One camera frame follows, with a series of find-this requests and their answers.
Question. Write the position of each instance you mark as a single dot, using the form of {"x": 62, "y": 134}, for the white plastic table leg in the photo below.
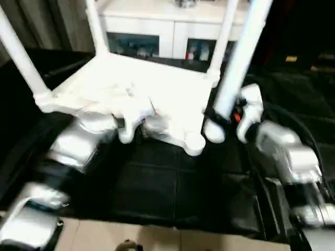
{"x": 223, "y": 36}
{"x": 96, "y": 26}
{"x": 240, "y": 60}
{"x": 21, "y": 57}

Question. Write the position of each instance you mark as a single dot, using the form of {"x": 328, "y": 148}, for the white plastic table top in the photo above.
{"x": 131, "y": 86}

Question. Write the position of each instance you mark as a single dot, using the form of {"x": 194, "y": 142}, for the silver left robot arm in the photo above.
{"x": 73, "y": 146}

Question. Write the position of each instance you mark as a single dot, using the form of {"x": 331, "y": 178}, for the grey curtain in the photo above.
{"x": 52, "y": 23}

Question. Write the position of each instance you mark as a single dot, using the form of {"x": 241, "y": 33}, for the white sideboard with glass doors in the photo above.
{"x": 162, "y": 28}

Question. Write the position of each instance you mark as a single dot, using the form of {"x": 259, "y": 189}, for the small tan box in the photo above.
{"x": 291, "y": 59}

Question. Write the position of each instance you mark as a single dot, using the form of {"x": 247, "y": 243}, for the black plastic cover mat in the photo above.
{"x": 157, "y": 188}

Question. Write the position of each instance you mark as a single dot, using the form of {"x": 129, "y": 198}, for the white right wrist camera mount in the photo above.
{"x": 250, "y": 112}

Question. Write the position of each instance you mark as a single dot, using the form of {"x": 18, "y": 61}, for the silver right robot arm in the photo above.
{"x": 282, "y": 146}

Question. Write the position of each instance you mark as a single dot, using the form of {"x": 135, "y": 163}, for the dark robot body part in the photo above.
{"x": 129, "y": 245}

